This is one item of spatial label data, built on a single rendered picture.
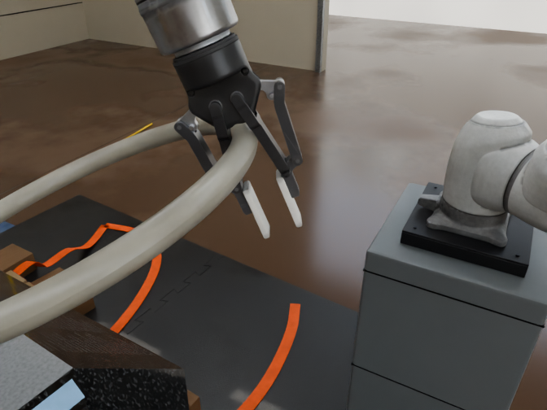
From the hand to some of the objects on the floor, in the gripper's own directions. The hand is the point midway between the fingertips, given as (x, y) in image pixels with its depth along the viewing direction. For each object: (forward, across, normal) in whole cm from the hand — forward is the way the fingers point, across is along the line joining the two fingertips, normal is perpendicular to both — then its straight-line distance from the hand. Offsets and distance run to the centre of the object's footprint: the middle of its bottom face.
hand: (273, 205), depth 58 cm
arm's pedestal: (+123, -4, -60) cm, 137 cm away
